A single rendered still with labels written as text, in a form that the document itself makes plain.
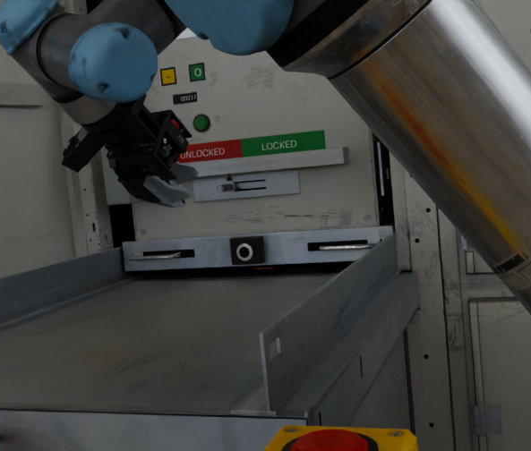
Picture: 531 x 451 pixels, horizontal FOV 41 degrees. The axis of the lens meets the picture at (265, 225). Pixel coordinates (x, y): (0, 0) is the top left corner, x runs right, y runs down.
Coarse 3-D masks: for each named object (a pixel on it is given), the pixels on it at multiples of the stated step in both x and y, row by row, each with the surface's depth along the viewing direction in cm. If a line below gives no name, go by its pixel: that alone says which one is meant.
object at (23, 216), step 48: (0, 0) 130; (0, 48) 129; (0, 96) 127; (48, 96) 139; (0, 144) 129; (48, 144) 138; (0, 192) 128; (48, 192) 138; (0, 240) 128; (48, 240) 137
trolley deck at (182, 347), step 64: (64, 320) 108; (128, 320) 103; (192, 320) 99; (256, 320) 95; (384, 320) 91; (0, 384) 76; (64, 384) 74; (128, 384) 71; (192, 384) 69; (256, 384) 67; (320, 384) 66; (0, 448) 68; (64, 448) 66; (128, 448) 64; (192, 448) 61; (256, 448) 59
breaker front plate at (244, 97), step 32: (160, 64) 137; (224, 64) 133; (256, 64) 131; (160, 96) 138; (224, 96) 134; (256, 96) 132; (288, 96) 130; (320, 96) 128; (192, 128) 137; (224, 128) 134; (256, 128) 132; (288, 128) 130; (320, 128) 128; (352, 128) 127; (352, 160) 127; (192, 192) 138; (224, 192) 136; (256, 192) 134; (288, 192) 131; (320, 192) 130; (352, 192) 128; (160, 224) 141; (192, 224) 139; (224, 224) 137; (256, 224) 134; (288, 224) 132; (320, 224) 130; (352, 224) 128
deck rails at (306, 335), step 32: (96, 256) 135; (384, 256) 111; (0, 288) 110; (32, 288) 117; (64, 288) 125; (96, 288) 134; (320, 288) 76; (352, 288) 89; (384, 288) 107; (0, 320) 109; (288, 320) 65; (320, 320) 74; (352, 320) 88; (288, 352) 64; (320, 352) 74; (288, 384) 64
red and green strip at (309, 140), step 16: (192, 144) 137; (208, 144) 136; (224, 144) 135; (240, 144) 134; (256, 144) 133; (272, 144) 132; (288, 144) 131; (304, 144) 130; (320, 144) 129; (192, 160) 137; (208, 160) 136
